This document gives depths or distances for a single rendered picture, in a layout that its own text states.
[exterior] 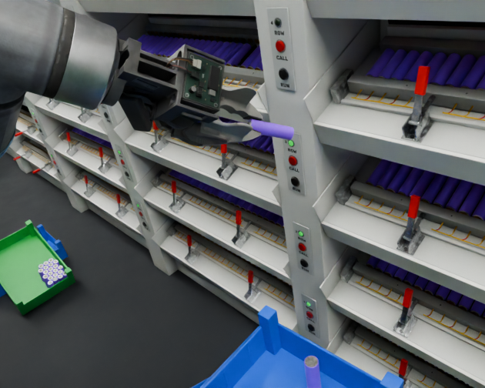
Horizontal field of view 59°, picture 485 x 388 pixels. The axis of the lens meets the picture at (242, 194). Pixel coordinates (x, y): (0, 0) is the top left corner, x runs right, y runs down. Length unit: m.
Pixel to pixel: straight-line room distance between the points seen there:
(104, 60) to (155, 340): 1.05
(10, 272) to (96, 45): 1.43
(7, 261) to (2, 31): 1.46
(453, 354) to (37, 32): 0.77
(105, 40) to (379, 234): 0.52
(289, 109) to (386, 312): 0.43
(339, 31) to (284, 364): 0.50
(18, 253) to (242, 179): 1.12
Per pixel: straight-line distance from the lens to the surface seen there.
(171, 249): 1.46
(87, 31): 0.47
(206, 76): 0.50
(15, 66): 0.46
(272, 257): 1.02
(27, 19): 0.46
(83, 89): 0.46
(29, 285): 1.76
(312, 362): 0.57
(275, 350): 0.66
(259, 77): 0.81
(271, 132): 0.60
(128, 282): 1.62
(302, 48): 0.66
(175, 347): 1.36
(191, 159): 1.07
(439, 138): 0.62
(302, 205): 0.80
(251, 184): 0.92
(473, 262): 0.72
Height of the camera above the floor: 1.02
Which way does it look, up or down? 32 degrees down
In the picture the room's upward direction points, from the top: 11 degrees counter-clockwise
